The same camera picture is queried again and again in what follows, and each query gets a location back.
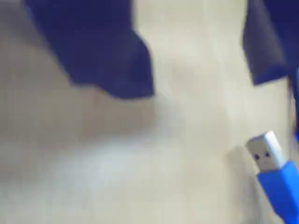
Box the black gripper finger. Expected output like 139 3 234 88
242 0 299 85
23 0 155 99

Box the blue coiled USB cable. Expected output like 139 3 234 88
245 130 299 224

